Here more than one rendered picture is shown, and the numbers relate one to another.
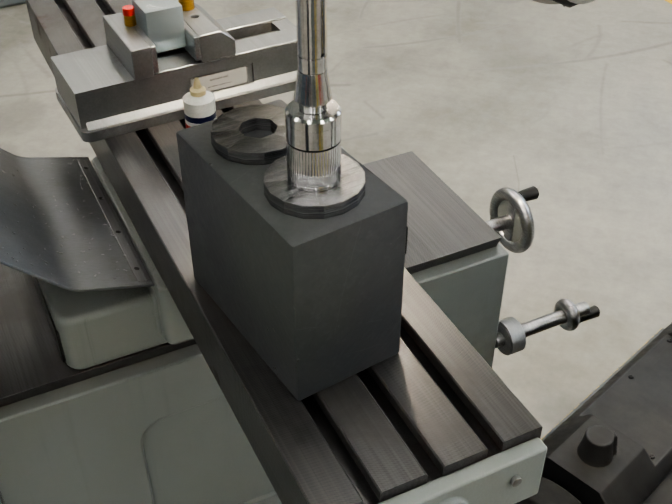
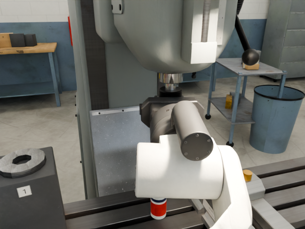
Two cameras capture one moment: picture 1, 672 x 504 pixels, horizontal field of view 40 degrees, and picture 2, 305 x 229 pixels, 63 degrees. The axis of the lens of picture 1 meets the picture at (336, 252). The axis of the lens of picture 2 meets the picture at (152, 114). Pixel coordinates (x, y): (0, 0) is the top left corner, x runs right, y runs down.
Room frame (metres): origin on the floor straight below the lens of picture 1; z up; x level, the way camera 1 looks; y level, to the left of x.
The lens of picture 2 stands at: (1.10, -0.31, 1.41)
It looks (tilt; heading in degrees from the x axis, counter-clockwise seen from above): 23 degrees down; 100
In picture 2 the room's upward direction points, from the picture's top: straight up
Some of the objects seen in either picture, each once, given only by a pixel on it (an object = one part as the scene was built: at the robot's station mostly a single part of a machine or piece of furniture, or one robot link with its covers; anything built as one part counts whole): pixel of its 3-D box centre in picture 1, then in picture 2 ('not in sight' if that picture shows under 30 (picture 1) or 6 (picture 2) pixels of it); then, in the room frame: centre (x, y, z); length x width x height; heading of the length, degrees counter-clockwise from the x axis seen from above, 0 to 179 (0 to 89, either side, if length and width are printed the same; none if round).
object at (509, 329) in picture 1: (547, 321); not in sight; (1.16, -0.36, 0.51); 0.22 x 0.06 x 0.06; 116
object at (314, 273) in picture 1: (289, 238); (5, 204); (0.72, 0.05, 1.03); 0.22 x 0.12 x 0.20; 33
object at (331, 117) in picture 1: (313, 112); not in sight; (0.67, 0.02, 1.19); 0.05 x 0.05 x 0.01
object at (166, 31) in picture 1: (158, 21); not in sight; (1.18, 0.24, 1.04); 0.06 x 0.05 x 0.06; 28
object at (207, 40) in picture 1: (198, 28); (235, 188); (1.21, 0.19, 1.02); 0.12 x 0.06 x 0.04; 28
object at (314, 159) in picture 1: (313, 148); not in sight; (0.67, 0.02, 1.16); 0.05 x 0.05 x 0.06
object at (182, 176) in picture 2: not in sight; (178, 151); (1.08, -0.03, 1.24); 0.11 x 0.11 x 0.11; 11
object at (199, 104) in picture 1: (200, 116); (158, 197); (1.03, 0.17, 0.98); 0.04 x 0.04 x 0.11
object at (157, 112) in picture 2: not in sight; (174, 124); (1.07, 0.09, 1.23); 0.13 x 0.12 x 0.10; 11
